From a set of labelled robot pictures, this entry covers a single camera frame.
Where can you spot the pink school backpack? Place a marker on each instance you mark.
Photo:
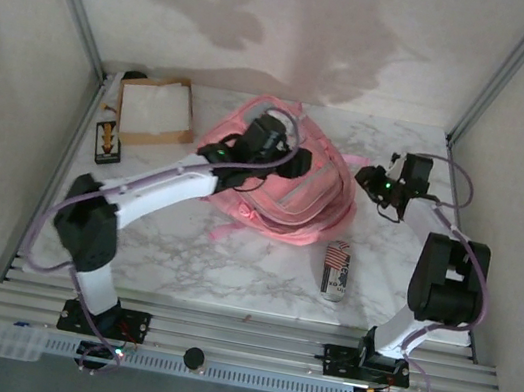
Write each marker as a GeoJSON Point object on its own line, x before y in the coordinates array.
{"type": "Point", "coordinates": [300, 208]}

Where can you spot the flag print white can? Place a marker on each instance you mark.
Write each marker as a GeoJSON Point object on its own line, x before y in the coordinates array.
{"type": "Point", "coordinates": [336, 270]}

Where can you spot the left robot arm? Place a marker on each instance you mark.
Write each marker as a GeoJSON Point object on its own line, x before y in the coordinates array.
{"type": "Point", "coordinates": [162, 183]}

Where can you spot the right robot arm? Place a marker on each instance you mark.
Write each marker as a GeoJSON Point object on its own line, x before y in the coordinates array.
{"type": "Point", "coordinates": [444, 284]}

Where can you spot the brown cardboard tray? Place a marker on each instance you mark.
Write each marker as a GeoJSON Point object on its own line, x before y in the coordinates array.
{"type": "Point", "coordinates": [155, 141]}

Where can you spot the white paper sheet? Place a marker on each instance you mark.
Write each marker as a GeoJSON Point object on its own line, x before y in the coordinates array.
{"type": "Point", "coordinates": [156, 106]}

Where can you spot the black round cap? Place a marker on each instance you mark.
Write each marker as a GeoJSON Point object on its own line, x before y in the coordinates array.
{"type": "Point", "coordinates": [136, 75]}

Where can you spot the black drill bit card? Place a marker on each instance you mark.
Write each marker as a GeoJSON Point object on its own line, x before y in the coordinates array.
{"type": "Point", "coordinates": [108, 143]}

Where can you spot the black round knob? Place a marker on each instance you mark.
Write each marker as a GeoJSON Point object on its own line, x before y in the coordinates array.
{"type": "Point", "coordinates": [194, 358]}

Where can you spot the small blue connector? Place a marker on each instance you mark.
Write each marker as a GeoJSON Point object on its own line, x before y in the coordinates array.
{"type": "Point", "coordinates": [19, 323]}

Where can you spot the clear plastic organizer box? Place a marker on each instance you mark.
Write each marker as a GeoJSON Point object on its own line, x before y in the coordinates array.
{"type": "Point", "coordinates": [10, 342]}

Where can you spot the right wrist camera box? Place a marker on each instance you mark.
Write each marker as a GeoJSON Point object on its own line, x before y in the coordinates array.
{"type": "Point", "coordinates": [396, 163]}

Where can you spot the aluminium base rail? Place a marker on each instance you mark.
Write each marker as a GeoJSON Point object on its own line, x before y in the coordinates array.
{"type": "Point", "coordinates": [241, 342]}

